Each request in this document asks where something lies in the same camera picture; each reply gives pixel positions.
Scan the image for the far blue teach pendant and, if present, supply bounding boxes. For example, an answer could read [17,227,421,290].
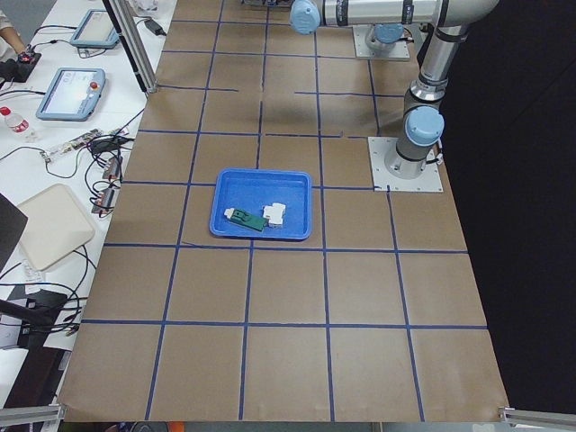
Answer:
[69,9,119,50]

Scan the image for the aluminium frame post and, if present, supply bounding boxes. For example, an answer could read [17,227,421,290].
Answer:
[103,0,158,95]

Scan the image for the beige plastic tray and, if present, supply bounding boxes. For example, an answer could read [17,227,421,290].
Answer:
[17,184,95,271]

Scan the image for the plastic water bottle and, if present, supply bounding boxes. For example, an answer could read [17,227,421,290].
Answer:
[0,106,38,143]

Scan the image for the blue plastic tray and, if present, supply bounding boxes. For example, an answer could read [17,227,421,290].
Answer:
[209,168,312,240]

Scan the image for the green relay module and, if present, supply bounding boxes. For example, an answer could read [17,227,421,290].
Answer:
[224,208,267,232]

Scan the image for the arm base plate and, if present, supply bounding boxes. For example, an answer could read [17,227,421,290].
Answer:
[367,137,444,193]
[352,23,410,61]

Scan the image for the black power adapter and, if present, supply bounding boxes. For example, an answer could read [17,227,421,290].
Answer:
[144,18,167,36]

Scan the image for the blue teach pendant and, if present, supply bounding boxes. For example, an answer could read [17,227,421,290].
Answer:
[69,9,119,50]
[36,67,106,122]

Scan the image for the white circuit breaker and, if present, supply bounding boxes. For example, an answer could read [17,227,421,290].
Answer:
[263,202,286,228]

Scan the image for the near blue teach pendant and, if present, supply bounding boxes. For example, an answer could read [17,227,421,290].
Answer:
[36,67,106,122]

